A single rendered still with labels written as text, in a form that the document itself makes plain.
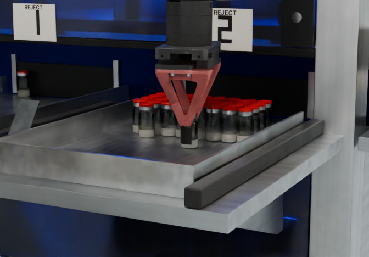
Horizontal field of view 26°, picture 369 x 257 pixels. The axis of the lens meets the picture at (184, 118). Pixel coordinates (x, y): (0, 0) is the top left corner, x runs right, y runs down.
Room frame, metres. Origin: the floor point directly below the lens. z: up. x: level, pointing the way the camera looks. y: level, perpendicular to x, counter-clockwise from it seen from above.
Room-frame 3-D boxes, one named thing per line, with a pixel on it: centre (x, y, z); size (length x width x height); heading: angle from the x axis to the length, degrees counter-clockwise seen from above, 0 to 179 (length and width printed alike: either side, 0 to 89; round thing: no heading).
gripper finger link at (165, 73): (0.99, 0.00, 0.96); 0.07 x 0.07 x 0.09; 78
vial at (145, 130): (1.06, 0.05, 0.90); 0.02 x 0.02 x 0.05
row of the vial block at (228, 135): (1.06, -0.01, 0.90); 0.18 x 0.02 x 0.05; 63
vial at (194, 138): (1.00, -0.01, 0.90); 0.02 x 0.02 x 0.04
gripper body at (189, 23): (1.00, -0.01, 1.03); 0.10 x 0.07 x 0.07; 168
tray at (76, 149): (0.98, 0.03, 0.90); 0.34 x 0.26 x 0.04; 153
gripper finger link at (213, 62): (1.00, -0.01, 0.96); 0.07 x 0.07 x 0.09; 78
